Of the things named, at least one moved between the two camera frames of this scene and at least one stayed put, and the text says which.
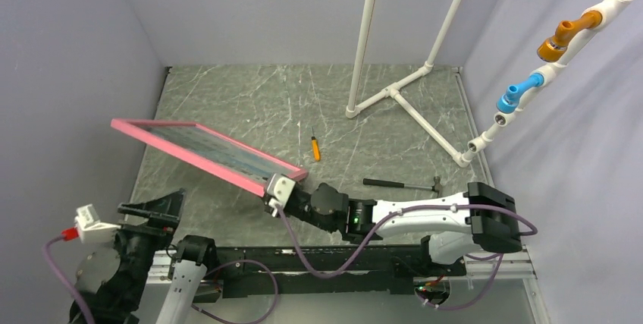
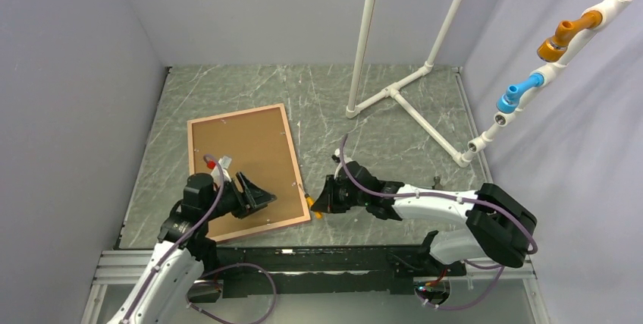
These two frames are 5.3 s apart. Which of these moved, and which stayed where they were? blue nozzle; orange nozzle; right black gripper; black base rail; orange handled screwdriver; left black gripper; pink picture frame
Moved: pink picture frame; orange handled screwdriver; left black gripper; right black gripper
Stayed: blue nozzle; black base rail; orange nozzle
